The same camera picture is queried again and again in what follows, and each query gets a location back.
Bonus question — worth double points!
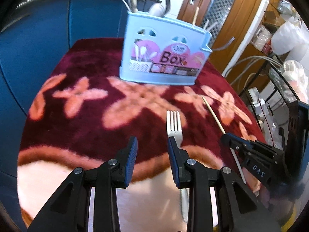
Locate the wooden chopstick two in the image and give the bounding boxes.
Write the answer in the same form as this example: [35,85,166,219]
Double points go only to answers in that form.
[202,97,247,184]

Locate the white steel chopstick two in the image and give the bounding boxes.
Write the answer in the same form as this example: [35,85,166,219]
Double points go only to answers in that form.
[207,21,218,31]

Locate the white plastic spoon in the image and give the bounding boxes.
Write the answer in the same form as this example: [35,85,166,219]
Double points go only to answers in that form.
[148,3,165,17]

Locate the wooden chopstick one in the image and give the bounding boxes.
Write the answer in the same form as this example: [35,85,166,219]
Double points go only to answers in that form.
[192,6,199,26]

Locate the large steel fork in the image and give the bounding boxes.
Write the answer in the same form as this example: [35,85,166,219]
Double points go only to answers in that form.
[163,0,171,16]

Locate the white power strip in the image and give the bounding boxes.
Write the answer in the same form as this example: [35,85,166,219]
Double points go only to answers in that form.
[248,87,269,118]

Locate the red floral fleece blanket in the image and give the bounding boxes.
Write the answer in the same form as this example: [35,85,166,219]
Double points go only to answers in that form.
[17,38,264,231]

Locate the wooden shelf unit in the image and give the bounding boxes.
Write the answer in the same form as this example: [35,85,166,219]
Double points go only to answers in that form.
[222,0,284,92]

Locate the white plastic bag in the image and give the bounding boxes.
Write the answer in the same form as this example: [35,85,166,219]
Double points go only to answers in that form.
[271,21,308,61]

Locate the wooden door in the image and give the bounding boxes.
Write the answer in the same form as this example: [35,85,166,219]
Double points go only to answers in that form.
[177,0,261,72]

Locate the light blue utensil box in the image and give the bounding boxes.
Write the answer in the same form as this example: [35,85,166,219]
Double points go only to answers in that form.
[119,12,212,85]

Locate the blue base cabinets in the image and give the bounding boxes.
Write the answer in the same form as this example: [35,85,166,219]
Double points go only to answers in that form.
[0,0,162,232]

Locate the black wire rack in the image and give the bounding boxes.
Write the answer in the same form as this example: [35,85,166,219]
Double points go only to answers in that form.
[239,61,306,131]

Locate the grey cables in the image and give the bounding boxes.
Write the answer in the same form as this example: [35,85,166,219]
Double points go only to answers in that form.
[223,55,285,92]

